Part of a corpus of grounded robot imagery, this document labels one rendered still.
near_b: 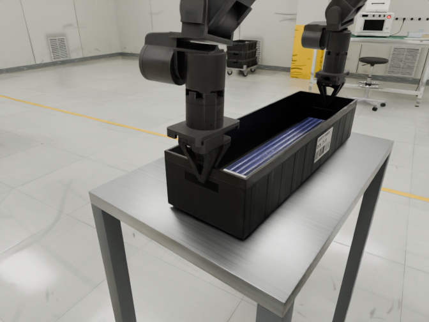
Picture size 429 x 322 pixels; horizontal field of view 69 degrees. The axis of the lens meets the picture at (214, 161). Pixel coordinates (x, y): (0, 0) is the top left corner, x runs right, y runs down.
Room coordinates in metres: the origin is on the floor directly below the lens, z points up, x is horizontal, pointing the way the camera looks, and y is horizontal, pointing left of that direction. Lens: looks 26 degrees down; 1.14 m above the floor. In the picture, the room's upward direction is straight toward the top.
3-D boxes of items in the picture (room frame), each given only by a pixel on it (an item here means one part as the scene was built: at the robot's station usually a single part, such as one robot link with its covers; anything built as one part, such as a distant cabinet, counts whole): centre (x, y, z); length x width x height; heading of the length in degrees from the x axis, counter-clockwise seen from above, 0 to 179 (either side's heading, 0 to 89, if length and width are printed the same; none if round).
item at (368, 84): (3.99, -1.95, 0.30); 0.51 x 0.50 x 0.60; 15
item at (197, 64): (0.45, 0.02, 1.06); 0.07 x 0.06 x 0.07; 60
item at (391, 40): (4.60, -2.21, 0.40); 1.50 x 0.75 x 0.81; 59
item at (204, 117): (0.45, 0.01, 1.00); 0.10 x 0.07 x 0.07; 142
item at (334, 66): (0.89, -0.33, 1.00); 0.10 x 0.07 x 0.07; 142
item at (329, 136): (0.67, -0.15, 0.86); 0.57 x 0.17 x 0.11; 142
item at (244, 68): (6.26, -0.53, 0.30); 0.64 x 0.46 x 0.60; 152
